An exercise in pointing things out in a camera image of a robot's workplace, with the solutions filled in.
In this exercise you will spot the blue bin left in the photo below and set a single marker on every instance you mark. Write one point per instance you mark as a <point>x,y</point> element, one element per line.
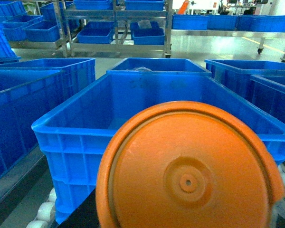
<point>30,89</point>

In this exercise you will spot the blue bin in front centre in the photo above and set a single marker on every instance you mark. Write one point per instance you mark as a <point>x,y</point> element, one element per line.
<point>74,135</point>

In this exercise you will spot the blue bin right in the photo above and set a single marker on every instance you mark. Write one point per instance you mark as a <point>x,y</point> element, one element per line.
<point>262,98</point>

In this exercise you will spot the orange round plastic cap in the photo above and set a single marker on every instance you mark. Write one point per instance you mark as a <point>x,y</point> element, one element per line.
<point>186,164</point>

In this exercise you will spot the blue bin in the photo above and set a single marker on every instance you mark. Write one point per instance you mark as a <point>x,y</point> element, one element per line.
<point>74,135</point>
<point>262,98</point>
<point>30,89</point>
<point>160,65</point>

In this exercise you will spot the steel cart with blue bins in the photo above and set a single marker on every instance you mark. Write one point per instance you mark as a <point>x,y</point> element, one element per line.
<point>122,17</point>

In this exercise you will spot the blue bin behind centre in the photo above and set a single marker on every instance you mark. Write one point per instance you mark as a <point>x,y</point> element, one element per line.
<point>160,65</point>

